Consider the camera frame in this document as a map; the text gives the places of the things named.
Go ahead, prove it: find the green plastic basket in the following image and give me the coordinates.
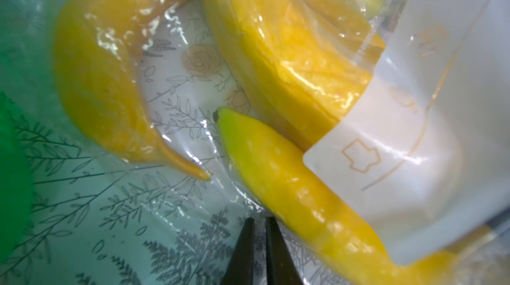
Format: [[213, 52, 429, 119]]
[[1, 98, 33, 264]]

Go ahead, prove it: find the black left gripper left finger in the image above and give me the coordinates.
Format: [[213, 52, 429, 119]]
[[220, 218, 255, 285]]

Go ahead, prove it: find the clear zip-top bag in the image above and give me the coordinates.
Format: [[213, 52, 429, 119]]
[[39, 0, 510, 285]]

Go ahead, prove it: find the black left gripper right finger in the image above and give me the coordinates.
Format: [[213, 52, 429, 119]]
[[266, 217, 303, 285]]

